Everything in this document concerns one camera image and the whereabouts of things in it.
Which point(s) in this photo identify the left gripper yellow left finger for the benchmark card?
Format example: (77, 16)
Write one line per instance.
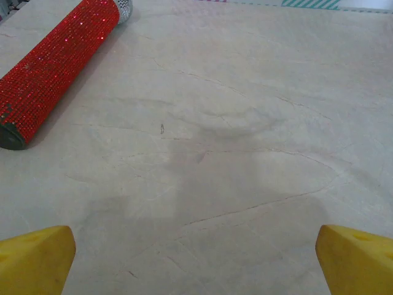
(33, 261)

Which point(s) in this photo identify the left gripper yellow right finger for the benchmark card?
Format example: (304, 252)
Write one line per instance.
(356, 264)

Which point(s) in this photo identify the red glitter microphone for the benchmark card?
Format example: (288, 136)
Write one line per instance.
(55, 61)

